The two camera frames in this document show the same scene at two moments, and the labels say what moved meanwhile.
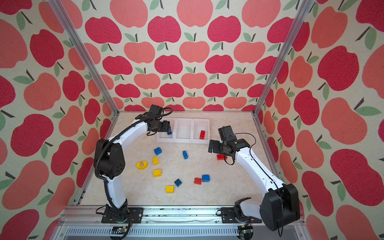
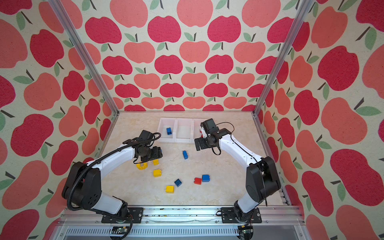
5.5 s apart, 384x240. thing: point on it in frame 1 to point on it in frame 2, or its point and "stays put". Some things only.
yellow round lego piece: (142, 165) stays put
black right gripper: (215, 149) to (200, 142)
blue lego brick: (185, 154) stays put
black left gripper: (166, 127) to (157, 154)
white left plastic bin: (163, 136) stays put
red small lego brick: (197, 181) stays put
